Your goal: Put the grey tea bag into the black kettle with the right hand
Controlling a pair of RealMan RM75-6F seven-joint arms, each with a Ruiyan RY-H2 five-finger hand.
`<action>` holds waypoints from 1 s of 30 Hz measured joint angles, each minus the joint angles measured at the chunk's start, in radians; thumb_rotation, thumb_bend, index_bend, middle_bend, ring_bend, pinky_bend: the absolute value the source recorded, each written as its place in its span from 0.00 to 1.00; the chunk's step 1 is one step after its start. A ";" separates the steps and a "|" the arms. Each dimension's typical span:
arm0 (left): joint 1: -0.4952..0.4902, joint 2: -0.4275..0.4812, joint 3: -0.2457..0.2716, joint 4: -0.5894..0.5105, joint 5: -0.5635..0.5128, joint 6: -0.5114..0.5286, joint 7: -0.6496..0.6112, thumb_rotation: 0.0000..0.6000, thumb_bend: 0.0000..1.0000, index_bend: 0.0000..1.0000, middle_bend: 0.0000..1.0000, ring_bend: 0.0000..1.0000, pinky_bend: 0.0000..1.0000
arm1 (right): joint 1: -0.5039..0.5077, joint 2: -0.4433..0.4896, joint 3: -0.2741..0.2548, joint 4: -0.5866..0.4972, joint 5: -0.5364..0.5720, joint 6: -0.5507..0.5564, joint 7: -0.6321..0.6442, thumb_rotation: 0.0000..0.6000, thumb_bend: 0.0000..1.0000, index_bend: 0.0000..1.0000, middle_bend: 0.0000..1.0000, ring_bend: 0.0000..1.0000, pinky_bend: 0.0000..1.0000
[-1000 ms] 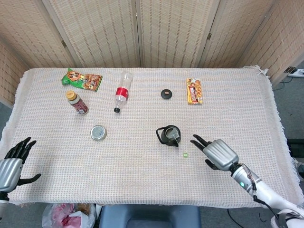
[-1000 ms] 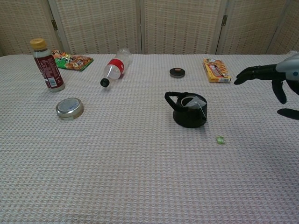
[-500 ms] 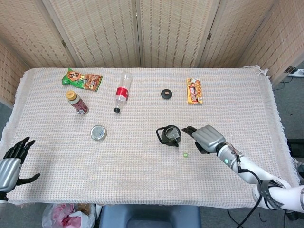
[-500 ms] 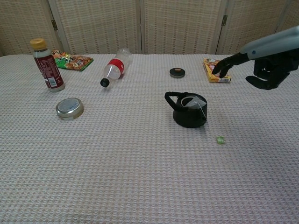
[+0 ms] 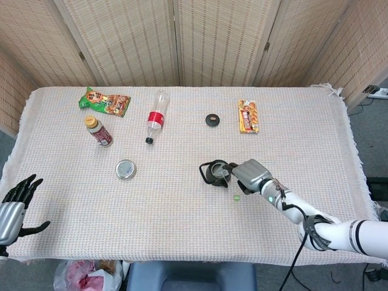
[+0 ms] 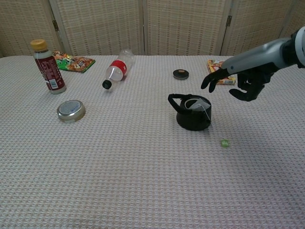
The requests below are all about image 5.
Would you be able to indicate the yellow snack box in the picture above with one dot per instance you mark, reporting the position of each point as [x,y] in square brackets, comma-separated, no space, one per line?
[248,116]

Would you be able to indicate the white woven tablecloth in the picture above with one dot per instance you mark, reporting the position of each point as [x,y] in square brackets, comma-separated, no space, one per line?
[169,218]

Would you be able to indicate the woven folding screen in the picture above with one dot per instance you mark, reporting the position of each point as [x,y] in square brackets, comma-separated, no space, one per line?
[130,39]

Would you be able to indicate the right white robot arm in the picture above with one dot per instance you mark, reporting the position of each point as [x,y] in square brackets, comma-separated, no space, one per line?
[333,232]

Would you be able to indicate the black teapot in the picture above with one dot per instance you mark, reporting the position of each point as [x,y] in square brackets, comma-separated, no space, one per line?
[212,179]

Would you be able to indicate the black teapot lid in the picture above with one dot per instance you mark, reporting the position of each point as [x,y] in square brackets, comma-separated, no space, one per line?
[212,120]

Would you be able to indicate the round metal tin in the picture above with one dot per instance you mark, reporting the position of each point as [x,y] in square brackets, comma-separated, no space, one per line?
[125,169]

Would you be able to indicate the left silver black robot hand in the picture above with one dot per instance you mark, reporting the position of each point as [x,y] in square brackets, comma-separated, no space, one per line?
[9,216]

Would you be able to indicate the white power strip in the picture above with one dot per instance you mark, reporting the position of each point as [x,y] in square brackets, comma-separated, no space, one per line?
[379,92]

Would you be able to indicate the clear plastic bag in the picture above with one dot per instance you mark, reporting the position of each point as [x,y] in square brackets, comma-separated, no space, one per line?
[88,277]

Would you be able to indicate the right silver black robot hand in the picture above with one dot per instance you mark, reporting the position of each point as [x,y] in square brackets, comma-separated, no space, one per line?
[251,174]

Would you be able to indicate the black box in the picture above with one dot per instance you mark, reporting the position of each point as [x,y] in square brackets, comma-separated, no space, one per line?
[379,188]

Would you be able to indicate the brown drink bottle yellow cap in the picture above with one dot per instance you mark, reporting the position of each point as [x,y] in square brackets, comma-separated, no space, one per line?
[101,135]

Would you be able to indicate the blue grey chair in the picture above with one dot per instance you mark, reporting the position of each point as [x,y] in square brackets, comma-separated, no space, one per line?
[191,276]

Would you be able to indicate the clear bottle red label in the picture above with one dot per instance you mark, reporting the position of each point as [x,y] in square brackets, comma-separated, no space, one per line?
[156,118]

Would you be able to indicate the green snack bag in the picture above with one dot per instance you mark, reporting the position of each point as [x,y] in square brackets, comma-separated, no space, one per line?
[103,103]

